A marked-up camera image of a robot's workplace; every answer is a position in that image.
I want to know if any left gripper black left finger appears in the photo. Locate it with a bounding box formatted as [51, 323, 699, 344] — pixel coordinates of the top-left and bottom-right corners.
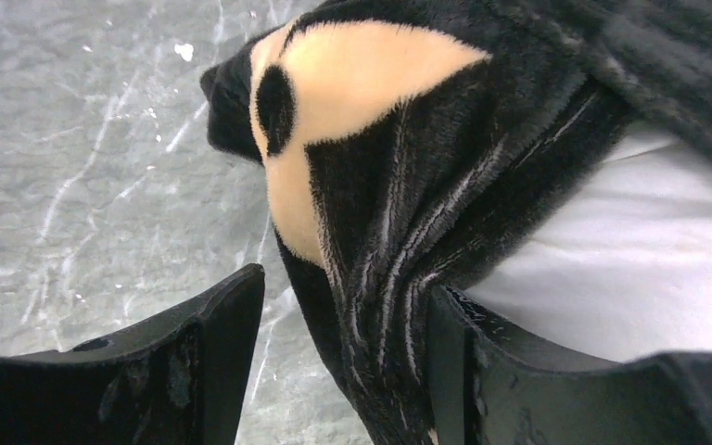
[0, 264, 264, 445]

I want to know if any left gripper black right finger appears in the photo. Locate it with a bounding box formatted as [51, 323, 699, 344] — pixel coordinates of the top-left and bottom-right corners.
[427, 286, 712, 445]

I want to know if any white pillow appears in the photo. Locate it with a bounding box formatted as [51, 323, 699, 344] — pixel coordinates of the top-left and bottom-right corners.
[468, 123, 712, 362]

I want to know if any black pillowcase with beige flowers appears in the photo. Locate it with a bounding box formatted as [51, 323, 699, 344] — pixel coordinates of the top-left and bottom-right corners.
[200, 1, 712, 444]

